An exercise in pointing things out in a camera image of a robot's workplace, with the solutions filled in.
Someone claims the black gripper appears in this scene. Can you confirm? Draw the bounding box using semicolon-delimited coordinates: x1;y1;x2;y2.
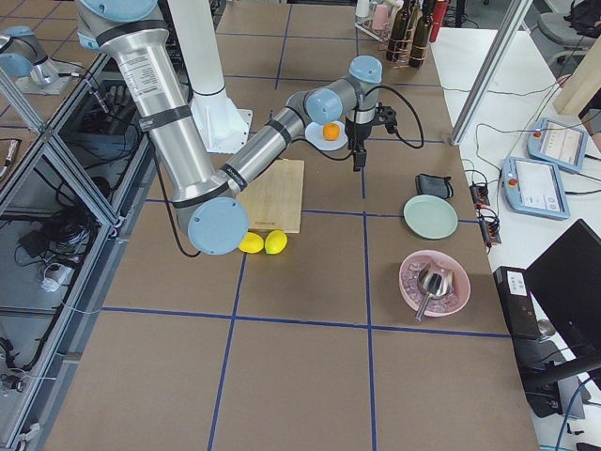
345;103;397;172

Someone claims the orange mandarin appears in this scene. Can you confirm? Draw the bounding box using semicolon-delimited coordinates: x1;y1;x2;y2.
322;122;341;142

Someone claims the light blue plate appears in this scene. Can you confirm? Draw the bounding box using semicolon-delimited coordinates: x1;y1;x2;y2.
305;121;347;151

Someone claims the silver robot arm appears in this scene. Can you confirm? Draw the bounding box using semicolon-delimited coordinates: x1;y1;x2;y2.
1;25;71;95
76;1;382;255

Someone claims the light green plate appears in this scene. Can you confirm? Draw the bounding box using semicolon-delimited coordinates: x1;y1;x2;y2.
403;194;458;240

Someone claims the dark grey folded cloth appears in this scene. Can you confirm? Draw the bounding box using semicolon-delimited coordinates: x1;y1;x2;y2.
415;174;455;199

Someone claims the bamboo cutting board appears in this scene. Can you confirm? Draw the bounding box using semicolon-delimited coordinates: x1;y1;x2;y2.
237;159;304;234

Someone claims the lower yellow lemon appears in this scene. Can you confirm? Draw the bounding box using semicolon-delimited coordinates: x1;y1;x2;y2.
264;230;288;255

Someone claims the yellow lemon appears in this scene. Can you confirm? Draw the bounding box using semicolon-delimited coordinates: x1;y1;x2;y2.
238;232;265;254
264;230;288;255

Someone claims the pink plastic cup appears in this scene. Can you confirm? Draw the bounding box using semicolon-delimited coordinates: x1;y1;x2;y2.
372;4;389;32

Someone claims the upper yellow lemon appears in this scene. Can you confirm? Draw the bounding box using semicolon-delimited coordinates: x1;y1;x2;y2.
238;232;265;254

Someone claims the large metal spoon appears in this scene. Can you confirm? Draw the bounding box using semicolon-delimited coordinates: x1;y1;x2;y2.
414;261;454;321

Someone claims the pink bowl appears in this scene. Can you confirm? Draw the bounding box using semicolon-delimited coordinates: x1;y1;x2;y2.
398;250;471;318

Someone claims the near teach pendant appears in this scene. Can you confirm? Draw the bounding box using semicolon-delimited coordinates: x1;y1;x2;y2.
501;157;570;220

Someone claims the teach pendant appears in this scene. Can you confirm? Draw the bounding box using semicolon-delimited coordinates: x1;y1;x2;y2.
527;117;588;173
501;157;570;220

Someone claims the far teach pendant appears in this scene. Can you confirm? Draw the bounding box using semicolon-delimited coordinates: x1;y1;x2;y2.
527;117;588;173

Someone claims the black desktop box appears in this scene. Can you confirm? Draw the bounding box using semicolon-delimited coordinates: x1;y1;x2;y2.
493;266;540;340

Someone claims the black computer monitor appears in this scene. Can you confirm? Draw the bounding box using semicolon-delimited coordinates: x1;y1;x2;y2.
525;219;600;358

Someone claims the copper wire bottle rack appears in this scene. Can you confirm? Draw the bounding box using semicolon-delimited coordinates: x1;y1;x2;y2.
391;5;422;68

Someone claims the white wire cup rack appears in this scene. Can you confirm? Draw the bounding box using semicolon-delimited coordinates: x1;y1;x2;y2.
354;16;390;43

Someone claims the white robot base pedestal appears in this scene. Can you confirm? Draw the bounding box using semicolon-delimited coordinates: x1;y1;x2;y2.
168;0;253;154

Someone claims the aluminium frame post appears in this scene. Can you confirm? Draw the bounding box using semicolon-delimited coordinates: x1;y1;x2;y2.
450;0;532;146

